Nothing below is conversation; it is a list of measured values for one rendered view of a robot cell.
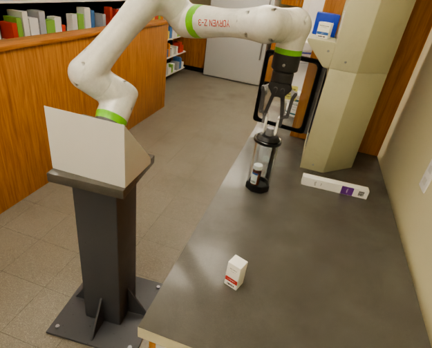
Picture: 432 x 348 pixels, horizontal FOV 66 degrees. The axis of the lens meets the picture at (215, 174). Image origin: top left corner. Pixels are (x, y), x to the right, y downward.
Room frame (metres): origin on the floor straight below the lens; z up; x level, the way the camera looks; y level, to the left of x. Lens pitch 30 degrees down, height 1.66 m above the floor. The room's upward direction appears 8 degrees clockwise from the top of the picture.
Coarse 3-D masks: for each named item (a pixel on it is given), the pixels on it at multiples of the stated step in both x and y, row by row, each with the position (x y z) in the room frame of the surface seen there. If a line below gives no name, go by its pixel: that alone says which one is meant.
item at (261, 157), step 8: (256, 144) 1.16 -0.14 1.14; (272, 144) 1.13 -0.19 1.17; (256, 152) 1.16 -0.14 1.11; (264, 152) 1.14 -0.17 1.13; (272, 152) 1.15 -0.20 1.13; (256, 160) 1.15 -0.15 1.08; (264, 160) 1.14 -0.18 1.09; (272, 160) 1.15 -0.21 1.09; (256, 168) 1.15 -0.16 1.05; (264, 168) 1.14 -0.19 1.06; (272, 168) 1.17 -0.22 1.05; (248, 176) 1.18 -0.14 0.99; (256, 176) 1.14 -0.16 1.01; (264, 176) 1.14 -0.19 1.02; (256, 184) 1.14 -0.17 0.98; (264, 184) 1.14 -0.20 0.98
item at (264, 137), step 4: (268, 128) 1.18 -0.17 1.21; (272, 128) 1.18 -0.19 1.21; (260, 132) 1.20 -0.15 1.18; (268, 132) 1.17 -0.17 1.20; (272, 132) 1.18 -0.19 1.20; (256, 136) 1.18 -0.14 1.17; (260, 136) 1.17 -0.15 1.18; (264, 136) 1.16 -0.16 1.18; (268, 136) 1.17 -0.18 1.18; (272, 136) 1.18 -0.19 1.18; (276, 136) 1.18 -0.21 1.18; (264, 140) 1.15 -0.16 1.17; (268, 140) 1.15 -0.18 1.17; (272, 140) 1.15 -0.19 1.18; (276, 140) 1.16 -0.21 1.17
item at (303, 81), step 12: (300, 72) 1.77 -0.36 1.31; (312, 72) 1.74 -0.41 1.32; (264, 84) 1.83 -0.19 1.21; (300, 84) 1.76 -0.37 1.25; (312, 84) 1.74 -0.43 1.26; (288, 96) 1.78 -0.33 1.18; (300, 96) 1.75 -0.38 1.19; (264, 108) 1.82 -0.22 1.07; (276, 108) 1.79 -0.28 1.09; (300, 108) 1.75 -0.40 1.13; (276, 120) 1.79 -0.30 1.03; (288, 120) 1.76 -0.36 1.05; (300, 120) 1.74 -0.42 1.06
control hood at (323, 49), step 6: (312, 36) 1.54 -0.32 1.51; (312, 42) 1.45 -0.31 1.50; (318, 42) 1.44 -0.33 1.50; (324, 42) 1.44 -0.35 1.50; (330, 42) 1.43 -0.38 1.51; (312, 48) 1.44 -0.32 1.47; (318, 48) 1.44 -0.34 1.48; (324, 48) 1.43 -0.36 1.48; (330, 48) 1.43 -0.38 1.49; (318, 54) 1.44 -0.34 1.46; (324, 54) 1.43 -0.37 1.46; (330, 54) 1.43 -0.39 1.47; (324, 60) 1.43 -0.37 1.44; (330, 60) 1.43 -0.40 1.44; (324, 66) 1.43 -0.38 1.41
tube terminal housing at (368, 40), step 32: (352, 0) 1.42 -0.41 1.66; (384, 0) 1.41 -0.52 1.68; (352, 32) 1.41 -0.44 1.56; (384, 32) 1.44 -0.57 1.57; (352, 64) 1.41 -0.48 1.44; (384, 64) 1.48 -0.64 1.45; (352, 96) 1.41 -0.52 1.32; (320, 128) 1.42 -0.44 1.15; (352, 128) 1.45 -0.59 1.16; (320, 160) 1.41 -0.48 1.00; (352, 160) 1.50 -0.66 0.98
